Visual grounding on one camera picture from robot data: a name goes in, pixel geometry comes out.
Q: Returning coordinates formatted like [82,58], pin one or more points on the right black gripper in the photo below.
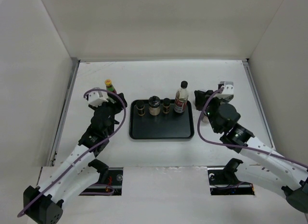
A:
[200,96]

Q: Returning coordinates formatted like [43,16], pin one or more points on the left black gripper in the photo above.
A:
[118,105]

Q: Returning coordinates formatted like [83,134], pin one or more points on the red chili sauce bottle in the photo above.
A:
[109,86]

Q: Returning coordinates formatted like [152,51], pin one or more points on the tall clear vinegar bottle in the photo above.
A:
[181,98]

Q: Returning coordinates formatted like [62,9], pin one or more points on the wide black-capped seasoning jar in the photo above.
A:
[154,105]

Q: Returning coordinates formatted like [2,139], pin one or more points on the black-capped pepper jar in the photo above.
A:
[166,105]

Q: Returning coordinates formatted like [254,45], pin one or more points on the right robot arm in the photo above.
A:
[283,176]

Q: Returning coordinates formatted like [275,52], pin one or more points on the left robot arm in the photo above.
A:
[45,203]

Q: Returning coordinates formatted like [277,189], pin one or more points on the white-lidded chili jar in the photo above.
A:
[205,119]

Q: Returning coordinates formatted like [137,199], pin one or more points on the small black-capped spice jar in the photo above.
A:
[140,108]

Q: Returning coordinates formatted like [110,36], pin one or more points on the black plastic tray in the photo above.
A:
[163,126]

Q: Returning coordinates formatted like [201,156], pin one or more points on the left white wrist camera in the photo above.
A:
[95,98]

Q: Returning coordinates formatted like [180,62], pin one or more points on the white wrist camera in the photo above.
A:
[228,89]
[95,98]

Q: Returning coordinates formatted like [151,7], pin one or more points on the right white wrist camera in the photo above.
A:
[228,89]

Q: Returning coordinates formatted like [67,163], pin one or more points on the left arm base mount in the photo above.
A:
[109,182]

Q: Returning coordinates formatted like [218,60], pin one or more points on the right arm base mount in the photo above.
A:
[223,182]

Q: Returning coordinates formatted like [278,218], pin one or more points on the aluminium table edge rail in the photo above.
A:
[67,98]

